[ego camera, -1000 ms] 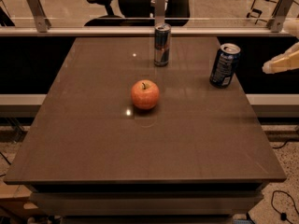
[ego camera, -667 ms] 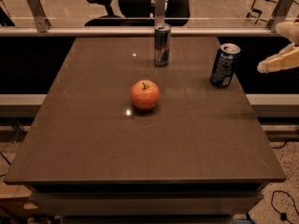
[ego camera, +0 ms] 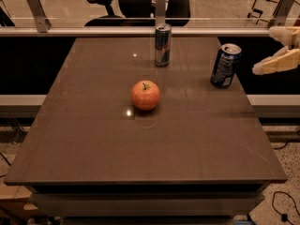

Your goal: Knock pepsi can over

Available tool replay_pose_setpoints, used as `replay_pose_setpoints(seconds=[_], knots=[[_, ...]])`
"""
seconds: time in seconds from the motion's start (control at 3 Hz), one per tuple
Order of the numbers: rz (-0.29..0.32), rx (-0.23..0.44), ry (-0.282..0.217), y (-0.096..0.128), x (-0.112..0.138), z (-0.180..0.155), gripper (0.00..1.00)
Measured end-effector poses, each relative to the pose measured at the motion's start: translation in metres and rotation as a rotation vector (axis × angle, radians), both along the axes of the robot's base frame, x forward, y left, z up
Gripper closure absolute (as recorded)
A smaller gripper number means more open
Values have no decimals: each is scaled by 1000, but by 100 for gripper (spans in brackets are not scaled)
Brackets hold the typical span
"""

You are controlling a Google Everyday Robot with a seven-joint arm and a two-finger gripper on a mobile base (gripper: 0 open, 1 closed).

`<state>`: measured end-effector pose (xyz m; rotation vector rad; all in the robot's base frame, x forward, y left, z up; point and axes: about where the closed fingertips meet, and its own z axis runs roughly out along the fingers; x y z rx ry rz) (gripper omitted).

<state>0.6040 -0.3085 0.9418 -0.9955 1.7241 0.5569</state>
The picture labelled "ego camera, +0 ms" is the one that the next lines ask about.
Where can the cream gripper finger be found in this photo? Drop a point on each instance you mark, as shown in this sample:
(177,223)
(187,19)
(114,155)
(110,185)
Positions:
(282,60)
(286,35)

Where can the blue pepsi can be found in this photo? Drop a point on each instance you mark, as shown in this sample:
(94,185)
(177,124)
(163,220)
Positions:
(227,61)

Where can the silver blue energy drink can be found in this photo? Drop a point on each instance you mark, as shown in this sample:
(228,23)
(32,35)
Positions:
(162,44)

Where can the yellow black cart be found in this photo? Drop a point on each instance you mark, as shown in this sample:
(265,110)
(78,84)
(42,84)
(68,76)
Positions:
(262,11)

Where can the red apple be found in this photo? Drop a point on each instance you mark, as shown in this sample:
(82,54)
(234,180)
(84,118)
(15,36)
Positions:
(145,95)

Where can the black office chair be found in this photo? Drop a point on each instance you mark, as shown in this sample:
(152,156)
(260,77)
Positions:
(141,13)

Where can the brown table with drawers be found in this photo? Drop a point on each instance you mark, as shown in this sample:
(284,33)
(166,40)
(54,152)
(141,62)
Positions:
(91,153)

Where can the glass railing panel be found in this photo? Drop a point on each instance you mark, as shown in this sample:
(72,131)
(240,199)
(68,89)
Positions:
(203,13)

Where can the right metal railing bracket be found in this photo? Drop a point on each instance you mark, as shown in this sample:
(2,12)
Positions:
(281,13)

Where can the metal railing bracket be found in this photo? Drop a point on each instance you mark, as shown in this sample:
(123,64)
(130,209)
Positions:
(41,21)
(281,13)
(160,11)

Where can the middle metal railing bracket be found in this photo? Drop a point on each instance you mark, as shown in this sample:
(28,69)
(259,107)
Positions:
(160,11)

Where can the left metal railing bracket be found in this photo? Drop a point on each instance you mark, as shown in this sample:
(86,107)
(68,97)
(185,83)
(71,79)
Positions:
(41,21)

